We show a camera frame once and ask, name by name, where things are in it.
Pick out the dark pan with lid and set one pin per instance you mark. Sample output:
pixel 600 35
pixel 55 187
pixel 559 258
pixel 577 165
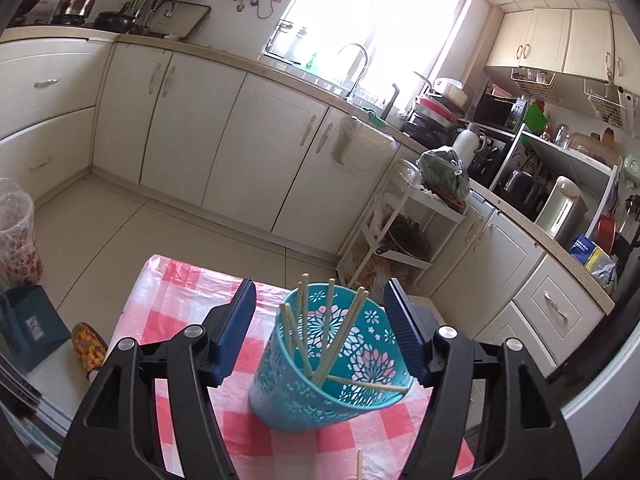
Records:
pixel 407 240

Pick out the group of bamboo chopsticks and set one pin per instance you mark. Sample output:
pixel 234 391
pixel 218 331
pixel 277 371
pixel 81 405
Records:
pixel 304 310

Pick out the bag of green vegetables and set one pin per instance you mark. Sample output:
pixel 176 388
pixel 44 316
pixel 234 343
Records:
pixel 445 175

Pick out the silver electric water boiler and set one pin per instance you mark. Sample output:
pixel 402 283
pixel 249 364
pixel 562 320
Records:
pixel 560 207

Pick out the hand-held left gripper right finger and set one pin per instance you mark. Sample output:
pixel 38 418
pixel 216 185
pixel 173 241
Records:
pixel 405 330

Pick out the cream wall cabinets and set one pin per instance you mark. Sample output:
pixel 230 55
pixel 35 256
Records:
pixel 550 40

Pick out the black wok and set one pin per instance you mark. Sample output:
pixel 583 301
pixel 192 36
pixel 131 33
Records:
pixel 27 7

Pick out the dark blue box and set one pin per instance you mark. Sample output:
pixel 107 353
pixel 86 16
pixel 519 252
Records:
pixel 35 325

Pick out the cream sink base cabinet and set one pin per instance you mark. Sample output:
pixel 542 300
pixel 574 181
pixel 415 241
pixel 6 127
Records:
pixel 250 150

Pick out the small blue carton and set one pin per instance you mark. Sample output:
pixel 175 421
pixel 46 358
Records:
pixel 585 250

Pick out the steel pot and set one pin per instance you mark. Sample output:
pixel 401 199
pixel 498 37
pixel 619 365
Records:
pixel 515 182

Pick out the floral bin with plastic bag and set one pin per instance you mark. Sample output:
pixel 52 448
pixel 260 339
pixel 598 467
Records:
pixel 17 245

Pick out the white thermos jug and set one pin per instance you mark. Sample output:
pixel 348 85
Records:
pixel 467 142

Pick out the chrome sink faucet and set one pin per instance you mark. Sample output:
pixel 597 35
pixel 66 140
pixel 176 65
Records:
pixel 364 60

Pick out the bright kitchen window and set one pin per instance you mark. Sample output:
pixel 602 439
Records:
pixel 380 20

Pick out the black cooking pot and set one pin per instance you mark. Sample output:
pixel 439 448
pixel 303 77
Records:
pixel 115 21

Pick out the green dish soap bottle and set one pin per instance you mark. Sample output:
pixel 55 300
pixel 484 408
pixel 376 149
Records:
pixel 311 62

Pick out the blue perforated plastic basket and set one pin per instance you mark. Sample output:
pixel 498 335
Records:
pixel 280 385

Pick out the colourful patterned slipper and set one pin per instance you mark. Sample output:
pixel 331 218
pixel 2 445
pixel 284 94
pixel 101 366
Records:
pixel 89 352

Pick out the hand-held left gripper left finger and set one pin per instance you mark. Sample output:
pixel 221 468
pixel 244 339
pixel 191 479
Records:
pixel 235 330

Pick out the grey metal tray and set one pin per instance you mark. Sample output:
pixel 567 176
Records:
pixel 180 20

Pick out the red pot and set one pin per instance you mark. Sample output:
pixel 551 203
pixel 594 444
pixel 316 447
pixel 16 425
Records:
pixel 606 232

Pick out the pale bamboo chopstick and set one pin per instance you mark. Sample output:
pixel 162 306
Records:
pixel 359 467

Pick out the stack of pots and dishes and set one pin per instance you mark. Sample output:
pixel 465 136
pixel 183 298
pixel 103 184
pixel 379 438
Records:
pixel 432 115

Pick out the black microwave oven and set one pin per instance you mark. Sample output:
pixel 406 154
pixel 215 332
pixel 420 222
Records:
pixel 495 110

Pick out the green cutting board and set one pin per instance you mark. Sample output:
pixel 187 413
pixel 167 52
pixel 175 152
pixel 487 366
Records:
pixel 535 120

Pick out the white counter shelf unit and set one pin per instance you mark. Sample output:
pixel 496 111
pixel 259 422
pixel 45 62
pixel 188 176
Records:
pixel 565 155

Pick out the white storage rack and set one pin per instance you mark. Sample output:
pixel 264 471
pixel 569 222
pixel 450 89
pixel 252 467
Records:
pixel 400 200

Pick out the white hanging cabinet bin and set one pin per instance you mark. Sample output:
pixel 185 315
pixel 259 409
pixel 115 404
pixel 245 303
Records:
pixel 367 145

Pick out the chrome window shelf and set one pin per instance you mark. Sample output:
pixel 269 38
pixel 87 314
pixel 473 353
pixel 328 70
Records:
pixel 280 37

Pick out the cream drawer cabinet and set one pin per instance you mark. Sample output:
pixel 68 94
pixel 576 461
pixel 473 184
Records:
pixel 45 110

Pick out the paper towel roll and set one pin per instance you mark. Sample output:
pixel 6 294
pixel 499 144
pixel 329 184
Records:
pixel 624 107

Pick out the cream side base cabinet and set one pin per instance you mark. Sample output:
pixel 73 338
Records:
pixel 510 270

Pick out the pink checked plastic tablecloth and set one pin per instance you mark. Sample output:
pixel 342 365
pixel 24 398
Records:
pixel 170 310

